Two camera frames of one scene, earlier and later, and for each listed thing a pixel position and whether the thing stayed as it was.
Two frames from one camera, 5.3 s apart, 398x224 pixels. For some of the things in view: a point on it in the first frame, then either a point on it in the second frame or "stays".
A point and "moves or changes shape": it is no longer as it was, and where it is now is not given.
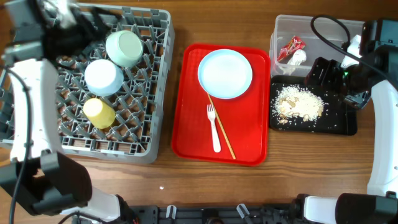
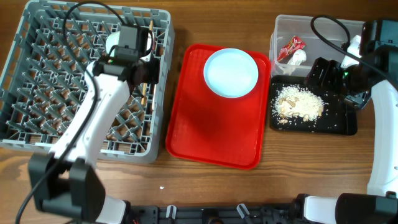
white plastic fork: [211, 112] -> [153, 96]
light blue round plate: [225, 74] moves or changes shape
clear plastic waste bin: [294, 45] stays
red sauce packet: [295, 44] stays
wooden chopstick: [221, 126] -> [143, 93]
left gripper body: [76, 38] -> [151, 71]
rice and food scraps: [291, 101] stays
